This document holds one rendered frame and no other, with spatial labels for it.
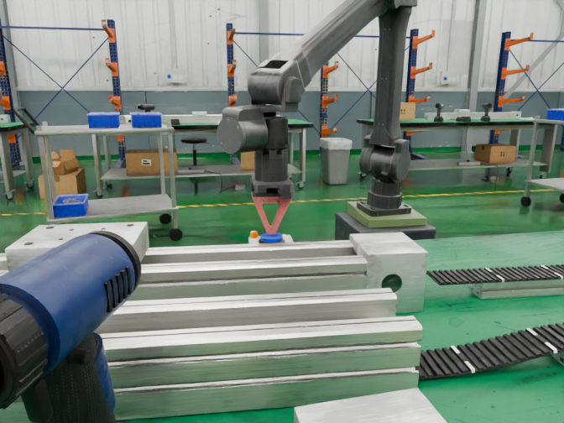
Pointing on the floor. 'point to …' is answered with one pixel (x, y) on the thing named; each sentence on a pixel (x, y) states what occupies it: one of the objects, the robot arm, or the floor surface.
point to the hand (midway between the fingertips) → (271, 229)
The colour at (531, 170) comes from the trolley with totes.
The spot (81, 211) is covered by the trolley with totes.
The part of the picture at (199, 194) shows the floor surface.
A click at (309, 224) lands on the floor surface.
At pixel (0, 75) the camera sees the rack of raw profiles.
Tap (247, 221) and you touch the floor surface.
